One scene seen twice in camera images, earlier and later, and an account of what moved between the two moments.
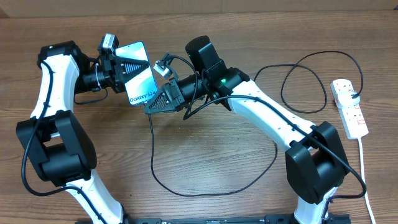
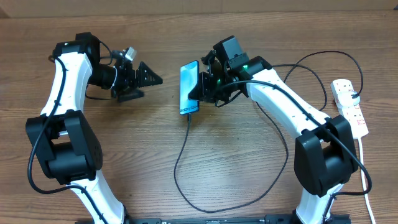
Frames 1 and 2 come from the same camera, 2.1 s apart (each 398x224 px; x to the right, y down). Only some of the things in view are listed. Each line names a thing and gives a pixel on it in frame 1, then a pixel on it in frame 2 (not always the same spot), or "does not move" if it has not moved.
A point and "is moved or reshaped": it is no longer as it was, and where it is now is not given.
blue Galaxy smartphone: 141,86 is moved or reshaped
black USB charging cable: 207,193 -> 352,96
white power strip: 351,117 does not move
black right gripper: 175,96 -> 203,92
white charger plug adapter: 346,99 does not move
